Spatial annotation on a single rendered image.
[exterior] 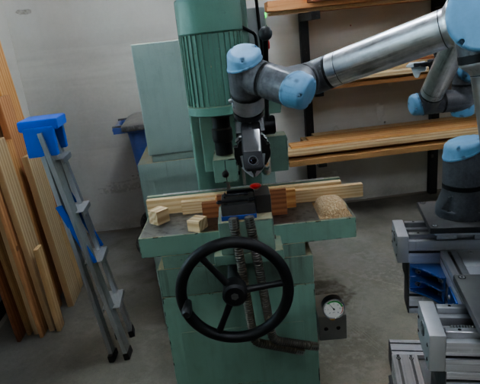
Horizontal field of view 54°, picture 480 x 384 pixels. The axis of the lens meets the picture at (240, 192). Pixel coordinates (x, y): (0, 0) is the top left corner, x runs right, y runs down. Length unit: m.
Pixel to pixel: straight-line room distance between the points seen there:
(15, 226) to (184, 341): 1.37
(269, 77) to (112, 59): 2.76
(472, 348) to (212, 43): 0.93
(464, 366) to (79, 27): 3.24
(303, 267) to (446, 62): 0.74
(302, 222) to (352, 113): 2.61
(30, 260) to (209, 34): 1.72
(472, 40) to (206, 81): 0.70
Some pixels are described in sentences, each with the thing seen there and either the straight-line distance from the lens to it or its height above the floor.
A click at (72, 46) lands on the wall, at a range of 3.74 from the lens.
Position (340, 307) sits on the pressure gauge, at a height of 0.66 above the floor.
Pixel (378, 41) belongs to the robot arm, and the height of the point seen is 1.36.
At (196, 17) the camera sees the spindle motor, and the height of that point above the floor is 1.45.
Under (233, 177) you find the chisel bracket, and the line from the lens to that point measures 1.37.
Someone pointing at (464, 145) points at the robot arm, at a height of 1.04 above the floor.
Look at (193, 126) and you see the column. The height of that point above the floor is 1.13.
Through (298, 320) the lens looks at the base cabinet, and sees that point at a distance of 1.45.
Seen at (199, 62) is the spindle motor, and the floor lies 1.34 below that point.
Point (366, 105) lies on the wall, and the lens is 3.89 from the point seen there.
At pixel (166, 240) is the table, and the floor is 0.89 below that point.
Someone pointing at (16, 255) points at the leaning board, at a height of 0.48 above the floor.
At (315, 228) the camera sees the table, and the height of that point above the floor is 0.88.
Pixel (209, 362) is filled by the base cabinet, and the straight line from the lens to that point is 1.52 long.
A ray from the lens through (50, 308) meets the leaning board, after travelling 2.74.
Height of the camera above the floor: 1.40
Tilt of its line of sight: 18 degrees down
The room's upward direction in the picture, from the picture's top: 6 degrees counter-clockwise
